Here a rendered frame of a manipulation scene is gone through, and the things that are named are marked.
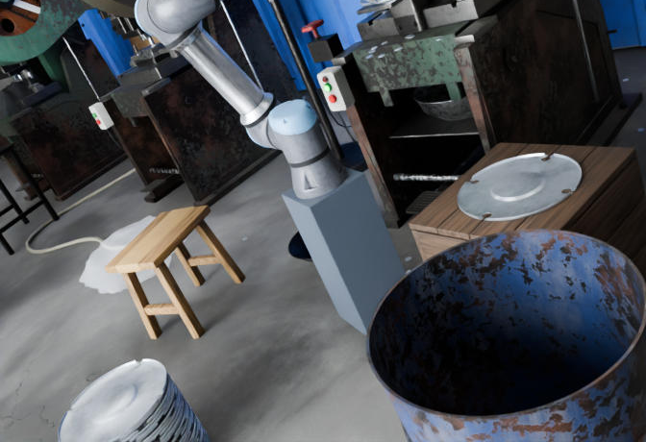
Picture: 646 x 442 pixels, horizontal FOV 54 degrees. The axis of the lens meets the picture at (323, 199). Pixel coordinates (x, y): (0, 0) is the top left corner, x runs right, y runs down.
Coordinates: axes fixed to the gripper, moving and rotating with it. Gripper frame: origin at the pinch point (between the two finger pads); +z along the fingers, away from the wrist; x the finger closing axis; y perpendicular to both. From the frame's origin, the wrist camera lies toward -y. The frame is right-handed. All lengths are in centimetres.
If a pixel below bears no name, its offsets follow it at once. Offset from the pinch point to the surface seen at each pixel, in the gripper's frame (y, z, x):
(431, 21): -2.3, 16.7, 8.6
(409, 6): -2.7, 9.0, 6.6
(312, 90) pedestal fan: -88, 29, -41
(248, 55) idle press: -153, 7, -60
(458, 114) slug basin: -4.9, 46.9, -2.2
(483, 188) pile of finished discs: 49, 43, -11
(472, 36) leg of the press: 20.6, 21.0, 12.2
